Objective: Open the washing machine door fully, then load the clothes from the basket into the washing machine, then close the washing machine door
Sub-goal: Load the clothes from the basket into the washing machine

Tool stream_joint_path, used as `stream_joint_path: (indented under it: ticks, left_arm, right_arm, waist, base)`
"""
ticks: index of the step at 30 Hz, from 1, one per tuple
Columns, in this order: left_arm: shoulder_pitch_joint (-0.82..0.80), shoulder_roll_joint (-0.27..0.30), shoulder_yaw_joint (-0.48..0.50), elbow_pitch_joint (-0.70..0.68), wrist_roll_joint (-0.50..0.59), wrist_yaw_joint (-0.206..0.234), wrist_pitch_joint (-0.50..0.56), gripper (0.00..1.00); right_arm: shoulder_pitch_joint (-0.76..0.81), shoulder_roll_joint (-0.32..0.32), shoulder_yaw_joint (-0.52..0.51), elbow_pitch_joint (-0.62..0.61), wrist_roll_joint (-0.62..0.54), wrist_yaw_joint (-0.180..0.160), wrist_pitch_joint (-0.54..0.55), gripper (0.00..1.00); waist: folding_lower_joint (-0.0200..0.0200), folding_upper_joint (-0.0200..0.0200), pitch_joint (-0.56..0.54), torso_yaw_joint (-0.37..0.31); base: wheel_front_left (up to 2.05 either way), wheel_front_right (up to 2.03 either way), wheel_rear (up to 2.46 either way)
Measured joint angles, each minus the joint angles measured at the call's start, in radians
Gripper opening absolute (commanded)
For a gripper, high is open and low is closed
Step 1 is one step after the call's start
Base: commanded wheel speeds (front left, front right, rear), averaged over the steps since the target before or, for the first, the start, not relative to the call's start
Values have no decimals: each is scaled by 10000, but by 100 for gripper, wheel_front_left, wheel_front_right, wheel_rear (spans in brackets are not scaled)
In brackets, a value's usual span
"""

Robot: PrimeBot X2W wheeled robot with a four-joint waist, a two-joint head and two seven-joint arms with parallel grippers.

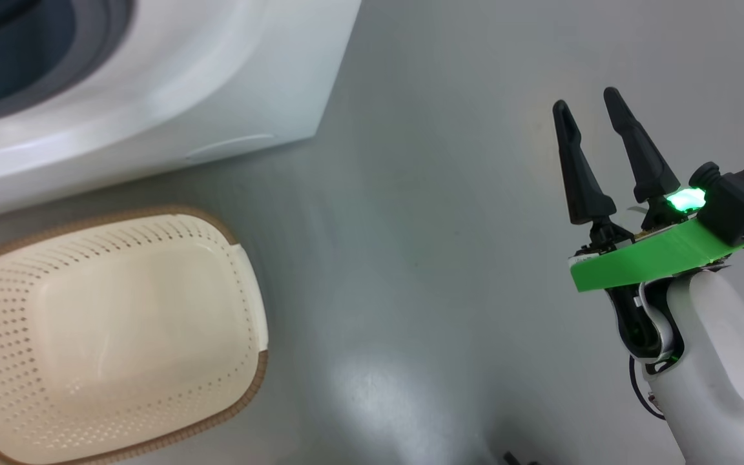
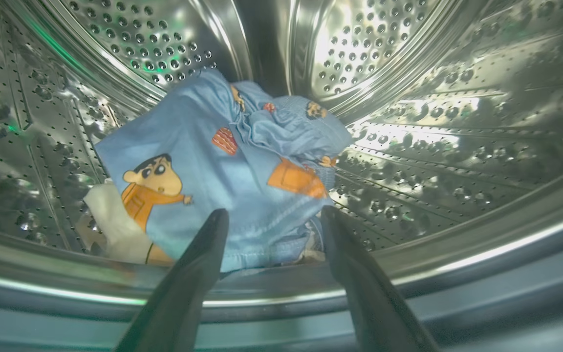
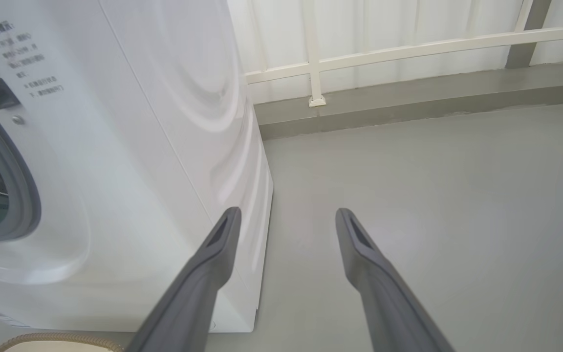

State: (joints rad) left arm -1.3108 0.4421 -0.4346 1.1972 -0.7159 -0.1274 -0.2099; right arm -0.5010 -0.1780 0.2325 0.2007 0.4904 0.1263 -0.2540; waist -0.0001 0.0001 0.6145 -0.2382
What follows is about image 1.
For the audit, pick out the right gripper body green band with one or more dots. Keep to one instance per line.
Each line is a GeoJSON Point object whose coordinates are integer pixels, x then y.
{"type": "Point", "coordinates": [643, 261]}

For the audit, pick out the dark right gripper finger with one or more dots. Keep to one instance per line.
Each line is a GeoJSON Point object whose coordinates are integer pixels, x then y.
{"type": "Point", "coordinates": [648, 168]}
{"type": "Point", "coordinates": [582, 187]}

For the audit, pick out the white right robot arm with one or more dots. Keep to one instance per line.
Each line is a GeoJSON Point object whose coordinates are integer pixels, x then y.
{"type": "Point", "coordinates": [721, 374]}

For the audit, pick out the white front-load washing machine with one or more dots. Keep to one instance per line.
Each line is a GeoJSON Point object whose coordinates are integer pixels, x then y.
{"type": "Point", "coordinates": [204, 77]}

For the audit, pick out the cream perforated laundry basket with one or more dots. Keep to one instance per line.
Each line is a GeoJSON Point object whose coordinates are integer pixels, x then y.
{"type": "Point", "coordinates": [120, 336]}

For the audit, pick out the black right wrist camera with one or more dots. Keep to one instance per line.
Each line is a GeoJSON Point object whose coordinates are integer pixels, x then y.
{"type": "Point", "coordinates": [733, 203]}

